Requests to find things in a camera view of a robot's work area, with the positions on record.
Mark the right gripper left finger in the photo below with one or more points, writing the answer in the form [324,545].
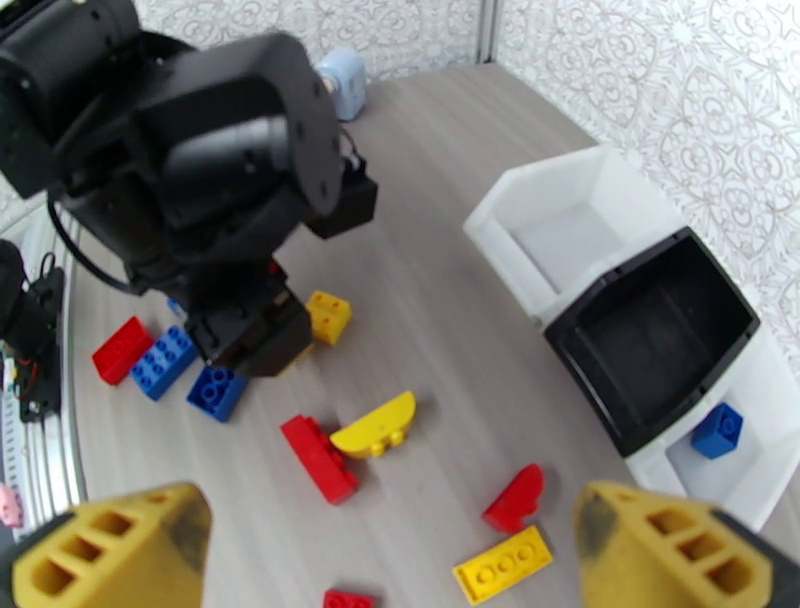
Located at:
[112,556]

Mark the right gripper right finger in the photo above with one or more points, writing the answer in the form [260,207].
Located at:
[662,550]

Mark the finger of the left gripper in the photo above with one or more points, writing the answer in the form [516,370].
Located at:
[256,340]

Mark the blue two-by-two lego brick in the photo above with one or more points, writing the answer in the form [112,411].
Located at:
[717,431]
[215,390]

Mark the yellow two-by-two lego brick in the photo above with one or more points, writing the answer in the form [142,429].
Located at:
[328,315]

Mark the blue two-by-four lego brick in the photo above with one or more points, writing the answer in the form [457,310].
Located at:
[164,361]

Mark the red long lego brick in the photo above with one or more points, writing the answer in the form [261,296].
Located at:
[319,459]

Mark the red two-by-four lego brick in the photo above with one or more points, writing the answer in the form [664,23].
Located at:
[122,350]

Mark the yellow half-round lego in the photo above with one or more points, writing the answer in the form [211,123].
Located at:
[375,425]

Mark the red half-round lego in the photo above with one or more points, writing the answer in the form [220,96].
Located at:
[515,500]

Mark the yellow lego plate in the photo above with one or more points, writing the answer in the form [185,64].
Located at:
[503,562]

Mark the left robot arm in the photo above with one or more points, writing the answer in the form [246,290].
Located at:
[9,287]

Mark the white plastic bin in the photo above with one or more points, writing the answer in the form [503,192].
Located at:
[750,487]
[562,206]

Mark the small pink toy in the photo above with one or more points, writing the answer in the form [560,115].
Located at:
[9,507]

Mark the light blue squeeze bottle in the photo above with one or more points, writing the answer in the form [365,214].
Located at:
[342,81]

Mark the black plastic bin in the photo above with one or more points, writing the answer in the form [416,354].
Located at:
[656,344]

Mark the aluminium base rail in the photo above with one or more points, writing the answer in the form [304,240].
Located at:
[59,437]

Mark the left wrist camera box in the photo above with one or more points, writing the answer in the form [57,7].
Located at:
[344,203]

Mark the aluminium corner post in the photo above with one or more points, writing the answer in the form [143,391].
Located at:
[489,28]

